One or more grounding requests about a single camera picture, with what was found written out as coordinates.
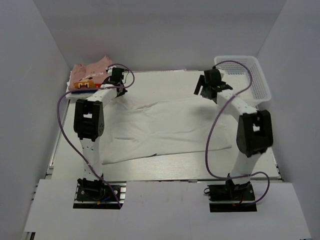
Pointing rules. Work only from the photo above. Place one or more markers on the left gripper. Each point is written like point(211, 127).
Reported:
point(121, 93)

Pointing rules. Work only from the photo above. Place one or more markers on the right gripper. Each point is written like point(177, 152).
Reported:
point(202, 82)

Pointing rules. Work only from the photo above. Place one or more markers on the white printed t shirt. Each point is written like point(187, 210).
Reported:
point(135, 128)

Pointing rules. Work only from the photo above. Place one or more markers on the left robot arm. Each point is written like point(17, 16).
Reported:
point(89, 122)

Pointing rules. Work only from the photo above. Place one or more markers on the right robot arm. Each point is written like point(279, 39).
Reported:
point(254, 133)

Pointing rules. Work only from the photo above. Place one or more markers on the pink folded t shirt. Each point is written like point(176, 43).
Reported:
point(104, 62)

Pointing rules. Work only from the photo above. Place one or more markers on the white plastic basket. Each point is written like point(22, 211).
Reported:
point(243, 71)

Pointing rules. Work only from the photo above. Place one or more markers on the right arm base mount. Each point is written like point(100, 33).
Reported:
point(231, 198)

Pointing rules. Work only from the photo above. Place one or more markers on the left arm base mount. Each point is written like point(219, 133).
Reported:
point(94, 194)

